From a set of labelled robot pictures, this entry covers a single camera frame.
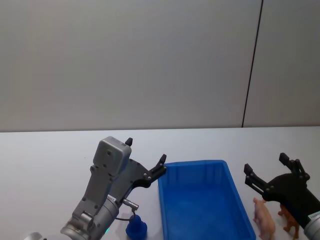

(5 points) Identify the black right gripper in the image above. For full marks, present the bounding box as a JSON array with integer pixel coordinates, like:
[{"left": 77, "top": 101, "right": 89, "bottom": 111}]
[{"left": 243, "top": 152, "right": 320, "bottom": 229}]

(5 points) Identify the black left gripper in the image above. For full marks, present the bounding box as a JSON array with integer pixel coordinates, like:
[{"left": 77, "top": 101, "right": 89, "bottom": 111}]
[{"left": 109, "top": 137, "right": 168, "bottom": 202}]

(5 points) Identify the pink toy pig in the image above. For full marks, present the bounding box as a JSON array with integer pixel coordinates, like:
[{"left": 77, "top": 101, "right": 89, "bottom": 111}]
[{"left": 252, "top": 197, "right": 277, "bottom": 240}]

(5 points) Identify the brown toy animal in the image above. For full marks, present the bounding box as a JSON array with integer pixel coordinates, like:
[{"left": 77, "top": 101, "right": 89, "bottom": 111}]
[{"left": 277, "top": 203, "right": 301, "bottom": 240}]

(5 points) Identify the small blue plastic toy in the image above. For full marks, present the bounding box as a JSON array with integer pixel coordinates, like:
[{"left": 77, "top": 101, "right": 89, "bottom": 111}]
[{"left": 125, "top": 214, "right": 149, "bottom": 239}]

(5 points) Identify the blue plastic bin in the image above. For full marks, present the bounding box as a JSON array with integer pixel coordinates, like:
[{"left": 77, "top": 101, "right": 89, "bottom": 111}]
[{"left": 157, "top": 159, "right": 257, "bottom": 240}]

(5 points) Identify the thin dark cable silver plug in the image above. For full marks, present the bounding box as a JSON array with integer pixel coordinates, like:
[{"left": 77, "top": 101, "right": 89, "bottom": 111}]
[{"left": 115, "top": 198, "right": 141, "bottom": 222}]

